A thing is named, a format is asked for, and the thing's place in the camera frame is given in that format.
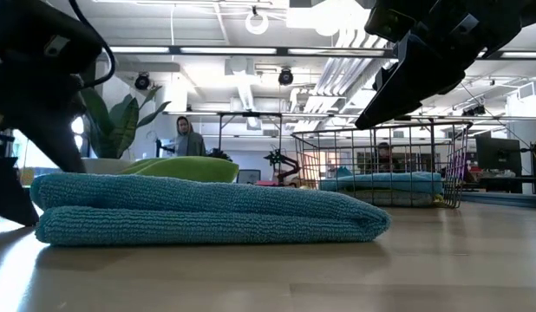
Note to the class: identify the lime green microfiber towel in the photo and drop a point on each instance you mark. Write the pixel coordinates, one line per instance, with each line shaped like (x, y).
(439, 199)

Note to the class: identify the blue microfiber towel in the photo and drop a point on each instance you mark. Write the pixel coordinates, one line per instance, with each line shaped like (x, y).
(381, 182)
(207, 216)

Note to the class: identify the small grey monitor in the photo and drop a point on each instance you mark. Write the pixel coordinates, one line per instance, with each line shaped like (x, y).
(248, 177)

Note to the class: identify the green plant in white pot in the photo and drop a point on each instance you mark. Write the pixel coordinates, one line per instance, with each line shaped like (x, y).
(116, 125)

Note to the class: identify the black workstation frame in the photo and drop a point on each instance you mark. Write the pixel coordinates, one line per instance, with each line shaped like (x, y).
(250, 114)

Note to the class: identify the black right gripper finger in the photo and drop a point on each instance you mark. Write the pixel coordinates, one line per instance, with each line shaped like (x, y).
(383, 78)
(415, 82)

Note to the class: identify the grey microfiber towel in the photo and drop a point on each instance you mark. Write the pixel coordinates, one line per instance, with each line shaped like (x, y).
(389, 200)

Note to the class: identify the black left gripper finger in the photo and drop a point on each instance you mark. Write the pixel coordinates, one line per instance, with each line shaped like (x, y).
(10, 190)
(60, 143)

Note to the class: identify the person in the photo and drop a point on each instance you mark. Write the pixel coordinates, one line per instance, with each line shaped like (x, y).
(385, 162)
(190, 143)

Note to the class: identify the green-lit black robot arm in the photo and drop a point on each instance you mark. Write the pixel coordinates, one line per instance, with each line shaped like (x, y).
(289, 167)

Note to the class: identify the black computer monitor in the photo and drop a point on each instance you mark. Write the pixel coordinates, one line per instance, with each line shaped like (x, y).
(498, 156)

